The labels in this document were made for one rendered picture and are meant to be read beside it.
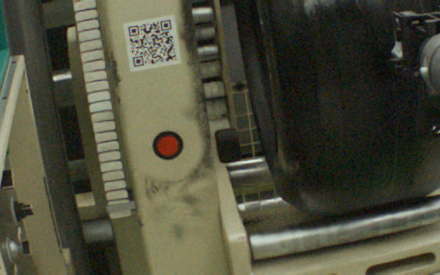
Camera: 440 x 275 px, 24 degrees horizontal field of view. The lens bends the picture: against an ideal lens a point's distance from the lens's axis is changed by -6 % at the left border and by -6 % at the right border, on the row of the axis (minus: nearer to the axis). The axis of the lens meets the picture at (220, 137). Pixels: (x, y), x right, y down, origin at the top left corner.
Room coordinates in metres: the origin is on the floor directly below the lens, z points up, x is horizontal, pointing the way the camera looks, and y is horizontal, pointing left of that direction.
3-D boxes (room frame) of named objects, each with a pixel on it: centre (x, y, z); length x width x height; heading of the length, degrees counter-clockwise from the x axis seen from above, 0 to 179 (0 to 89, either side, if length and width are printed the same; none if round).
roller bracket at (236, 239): (1.63, 0.00, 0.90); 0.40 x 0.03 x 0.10; 3
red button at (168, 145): (1.54, 0.08, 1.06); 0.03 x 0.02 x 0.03; 93
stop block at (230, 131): (1.73, -0.01, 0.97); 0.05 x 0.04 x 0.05; 3
